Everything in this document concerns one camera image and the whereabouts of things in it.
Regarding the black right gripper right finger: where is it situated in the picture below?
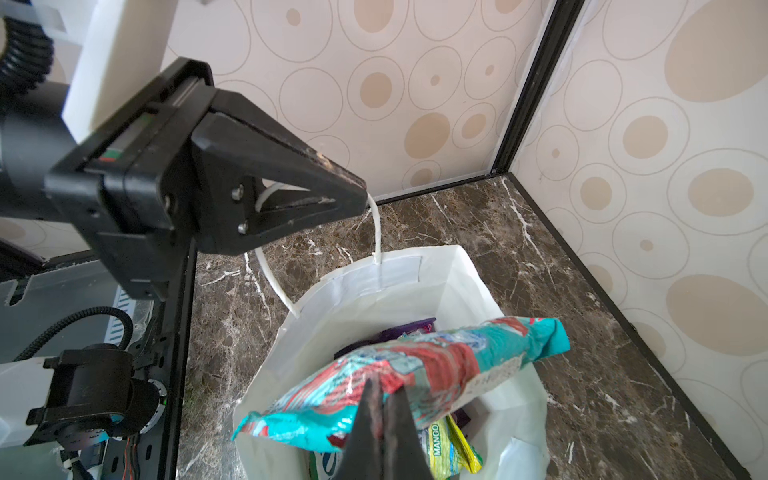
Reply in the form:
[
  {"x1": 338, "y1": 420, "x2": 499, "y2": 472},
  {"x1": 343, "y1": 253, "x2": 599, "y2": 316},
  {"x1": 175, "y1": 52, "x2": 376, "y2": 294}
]
[{"x1": 382, "y1": 388, "x2": 433, "y2": 480}]

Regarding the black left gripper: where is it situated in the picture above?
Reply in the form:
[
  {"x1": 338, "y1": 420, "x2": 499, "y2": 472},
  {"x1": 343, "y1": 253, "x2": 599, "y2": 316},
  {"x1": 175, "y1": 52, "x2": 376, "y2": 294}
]
[{"x1": 44, "y1": 58, "x2": 367, "y2": 300}]

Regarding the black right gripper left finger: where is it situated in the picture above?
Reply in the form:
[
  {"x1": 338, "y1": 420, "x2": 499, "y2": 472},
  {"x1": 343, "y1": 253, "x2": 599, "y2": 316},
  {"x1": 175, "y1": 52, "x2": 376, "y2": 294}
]
[{"x1": 334, "y1": 379, "x2": 384, "y2": 480}]

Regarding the yellow green Fox's candy bag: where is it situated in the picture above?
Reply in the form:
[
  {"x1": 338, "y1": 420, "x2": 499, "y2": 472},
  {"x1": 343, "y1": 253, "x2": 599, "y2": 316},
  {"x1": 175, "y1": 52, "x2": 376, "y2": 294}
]
[{"x1": 308, "y1": 414, "x2": 484, "y2": 480}]

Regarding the Fox's mint blossom candy bag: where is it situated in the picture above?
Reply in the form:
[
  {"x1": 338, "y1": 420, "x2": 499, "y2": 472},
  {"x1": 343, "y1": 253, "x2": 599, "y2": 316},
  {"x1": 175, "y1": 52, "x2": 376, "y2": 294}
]
[{"x1": 234, "y1": 317, "x2": 570, "y2": 452}]

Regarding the white paper bag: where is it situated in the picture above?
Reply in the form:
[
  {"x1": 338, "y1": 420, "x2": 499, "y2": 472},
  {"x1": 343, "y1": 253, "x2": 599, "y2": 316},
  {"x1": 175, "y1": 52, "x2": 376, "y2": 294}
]
[{"x1": 233, "y1": 245, "x2": 550, "y2": 479}]

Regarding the purple Fox's candy bag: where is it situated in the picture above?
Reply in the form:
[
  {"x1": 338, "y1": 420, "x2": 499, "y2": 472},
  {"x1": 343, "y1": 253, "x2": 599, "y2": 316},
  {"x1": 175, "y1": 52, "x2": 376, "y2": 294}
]
[{"x1": 334, "y1": 317, "x2": 436, "y2": 359}]

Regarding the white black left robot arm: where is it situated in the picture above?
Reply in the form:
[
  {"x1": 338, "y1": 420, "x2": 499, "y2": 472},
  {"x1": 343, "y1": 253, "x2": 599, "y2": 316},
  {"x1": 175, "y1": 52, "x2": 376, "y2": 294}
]
[{"x1": 1, "y1": 1, "x2": 368, "y2": 479}]

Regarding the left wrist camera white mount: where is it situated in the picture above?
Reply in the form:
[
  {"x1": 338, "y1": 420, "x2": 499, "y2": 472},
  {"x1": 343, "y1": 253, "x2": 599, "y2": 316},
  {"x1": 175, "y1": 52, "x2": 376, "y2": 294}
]
[{"x1": 32, "y1": 0, "x2": 178, "y2": 144}]

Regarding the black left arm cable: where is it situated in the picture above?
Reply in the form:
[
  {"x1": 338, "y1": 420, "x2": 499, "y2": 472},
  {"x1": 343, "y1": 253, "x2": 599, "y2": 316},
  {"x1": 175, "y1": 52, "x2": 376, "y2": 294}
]
[{"x1": 0, "y1": 14, "x2": 55, "y2": 100}]

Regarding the black corner frame post left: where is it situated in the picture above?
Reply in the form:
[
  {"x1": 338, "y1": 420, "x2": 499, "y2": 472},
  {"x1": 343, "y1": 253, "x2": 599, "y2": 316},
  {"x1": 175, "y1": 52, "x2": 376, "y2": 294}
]
[{"x1": 375, "y1": 1, "x2": 589, "y2": 205}]

